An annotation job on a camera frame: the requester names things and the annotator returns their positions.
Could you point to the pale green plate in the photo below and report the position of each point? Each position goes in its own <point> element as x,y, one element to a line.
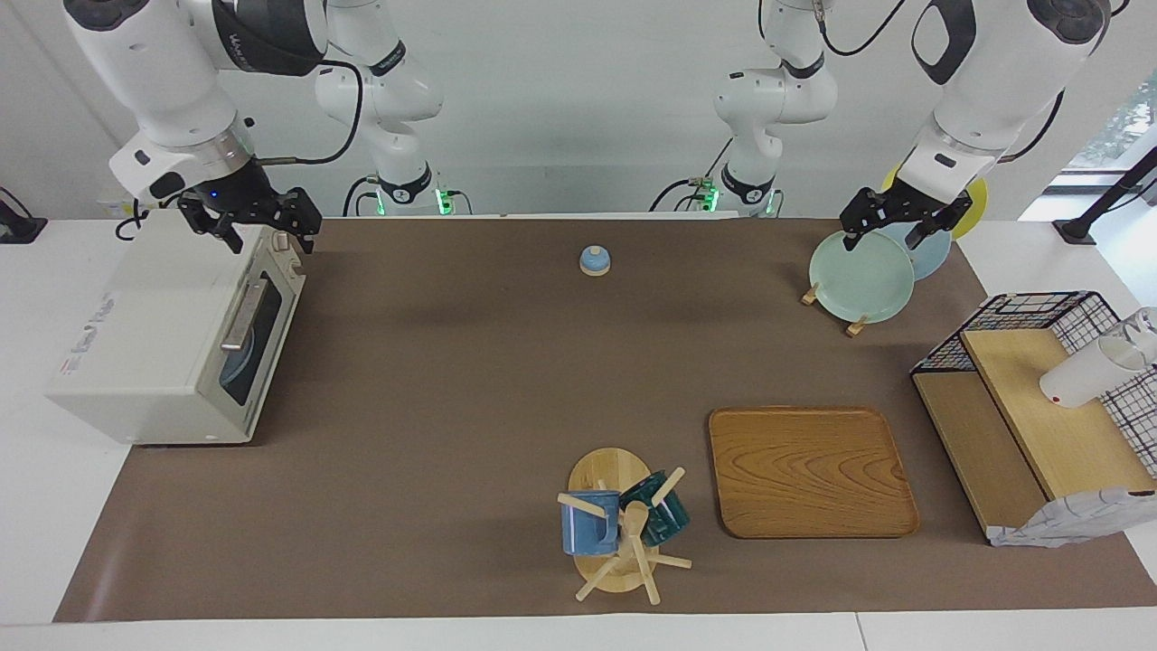
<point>859,280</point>

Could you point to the dark green mug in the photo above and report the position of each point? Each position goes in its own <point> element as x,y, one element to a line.
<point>669,520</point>

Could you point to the wooden plate rack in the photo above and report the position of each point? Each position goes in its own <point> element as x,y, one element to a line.
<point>855,327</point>

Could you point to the yellow plate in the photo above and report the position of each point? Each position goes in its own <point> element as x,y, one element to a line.
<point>974,212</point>

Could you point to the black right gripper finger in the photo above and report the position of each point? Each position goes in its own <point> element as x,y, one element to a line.
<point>231,239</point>
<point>306,241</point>

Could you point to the wooden serving tray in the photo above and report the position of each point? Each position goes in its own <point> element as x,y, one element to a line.
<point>809,470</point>

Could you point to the black clamp stand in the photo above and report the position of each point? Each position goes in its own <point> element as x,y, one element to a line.
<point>18,226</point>

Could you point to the cream toaster oven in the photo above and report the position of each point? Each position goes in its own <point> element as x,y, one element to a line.
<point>136,334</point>

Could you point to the brown table mat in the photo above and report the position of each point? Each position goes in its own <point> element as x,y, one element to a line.
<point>452,407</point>

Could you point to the wooden stepped shelf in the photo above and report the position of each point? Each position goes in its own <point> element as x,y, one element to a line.
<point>1067,443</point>

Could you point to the wooden mug tree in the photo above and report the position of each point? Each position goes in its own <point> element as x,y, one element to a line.
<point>606,470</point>

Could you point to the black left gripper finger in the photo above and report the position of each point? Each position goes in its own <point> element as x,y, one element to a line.
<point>852,239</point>
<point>918,235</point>

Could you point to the light blue racked plate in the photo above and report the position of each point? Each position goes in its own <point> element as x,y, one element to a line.
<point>931,258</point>

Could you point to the glass oven door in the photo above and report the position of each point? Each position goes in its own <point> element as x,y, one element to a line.
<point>271,362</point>

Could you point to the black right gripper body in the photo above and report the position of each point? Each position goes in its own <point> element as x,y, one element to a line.
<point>253,203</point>

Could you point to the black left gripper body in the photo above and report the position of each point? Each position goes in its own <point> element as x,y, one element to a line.
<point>904,206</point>

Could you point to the checkered grey cloth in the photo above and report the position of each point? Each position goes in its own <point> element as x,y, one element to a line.
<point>1067,520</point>

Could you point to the black angled pole stand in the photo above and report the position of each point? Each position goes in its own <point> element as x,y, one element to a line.
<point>1107,199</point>

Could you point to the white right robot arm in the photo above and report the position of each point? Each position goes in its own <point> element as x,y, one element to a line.
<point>163,81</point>

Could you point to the white cup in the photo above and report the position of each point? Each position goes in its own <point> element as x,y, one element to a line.
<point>1080,375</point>

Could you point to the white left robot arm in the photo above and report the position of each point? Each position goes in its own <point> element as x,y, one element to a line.
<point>985,81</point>

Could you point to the blue mug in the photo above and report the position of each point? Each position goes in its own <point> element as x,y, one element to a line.
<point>587,529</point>

